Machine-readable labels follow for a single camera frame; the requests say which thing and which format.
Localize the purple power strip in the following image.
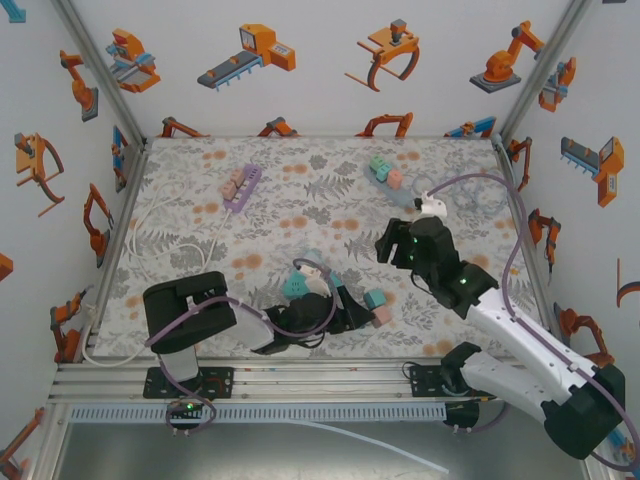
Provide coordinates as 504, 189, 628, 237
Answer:
222, 163, 263, 212

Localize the grey-blue power strip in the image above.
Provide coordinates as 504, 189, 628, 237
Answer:
363, 162, 420, 210

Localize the aluminium corner post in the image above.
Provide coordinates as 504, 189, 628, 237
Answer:
49, 0, 150, 146
499, 0, 595, 142

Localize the white plastic tube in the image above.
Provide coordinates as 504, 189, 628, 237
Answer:
287, 418, 451, 475

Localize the grey metal panel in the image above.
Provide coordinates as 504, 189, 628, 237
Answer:
49, 422, 586, 480

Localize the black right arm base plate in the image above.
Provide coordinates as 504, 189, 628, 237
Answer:
408, 363, 501, 401

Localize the floral table mat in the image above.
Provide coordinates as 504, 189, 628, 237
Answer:
93, 134, 557, 360

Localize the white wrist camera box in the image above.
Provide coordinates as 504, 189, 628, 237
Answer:
298, 263, 337, 300
415, 196, 449, 219

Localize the small black controller box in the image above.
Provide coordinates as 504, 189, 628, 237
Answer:
443, 399, 481, 434

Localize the small controller board with LED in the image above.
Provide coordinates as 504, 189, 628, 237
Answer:
166, 398, 207, 437

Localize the white slotted cable duct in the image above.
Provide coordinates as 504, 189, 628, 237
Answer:
68, 403, 448, 425

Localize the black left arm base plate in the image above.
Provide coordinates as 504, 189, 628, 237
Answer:
143, 367, 236, 400

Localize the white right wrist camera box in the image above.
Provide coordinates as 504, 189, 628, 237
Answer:
415, 196, 449, 219

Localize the aluminium frame rail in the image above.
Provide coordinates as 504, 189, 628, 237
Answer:
47, 360, 594, 407

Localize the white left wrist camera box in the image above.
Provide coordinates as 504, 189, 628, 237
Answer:
298, 263, 337, 300

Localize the aluminium side rail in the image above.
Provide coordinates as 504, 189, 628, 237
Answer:
492, 133, 569, 359
89, 138, 150, 364

